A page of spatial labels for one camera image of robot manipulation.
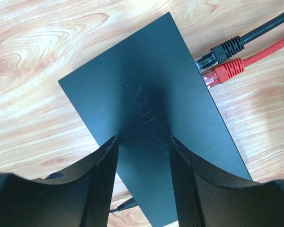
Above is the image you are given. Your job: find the red ethernet cable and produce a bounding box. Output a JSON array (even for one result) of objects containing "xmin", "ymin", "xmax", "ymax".
[{"xmin": 202, "ymin": 32, "xmax": 284, "ymax": 90}]

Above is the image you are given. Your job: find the black network switch box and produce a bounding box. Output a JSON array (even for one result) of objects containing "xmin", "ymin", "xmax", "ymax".
[{"xmin": 59, "ymin": 13, "xmax": 251, "ymax": 227}]

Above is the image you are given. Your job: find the thin black power cable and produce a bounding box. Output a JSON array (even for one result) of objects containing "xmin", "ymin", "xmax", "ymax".
[{"xmin": 109, "ymin": 197, "xmax": 138, "ymax": 214}]

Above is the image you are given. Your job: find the black ethernet cable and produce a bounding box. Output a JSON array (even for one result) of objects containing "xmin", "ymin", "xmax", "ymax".
[{"xmin": 194, "ymin": 7, "xmax": 284, "ymax": 71}]

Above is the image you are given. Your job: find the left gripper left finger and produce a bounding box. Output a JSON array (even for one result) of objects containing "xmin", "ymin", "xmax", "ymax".
[{"xmin": 0, "ymin": 137, "xmax": 119, "ymax": 227}]

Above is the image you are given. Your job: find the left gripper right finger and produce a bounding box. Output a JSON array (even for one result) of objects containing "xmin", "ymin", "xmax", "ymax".
[{"xmin": 169, "ymin": 137, "xmax": 284, "ymax": 227}]

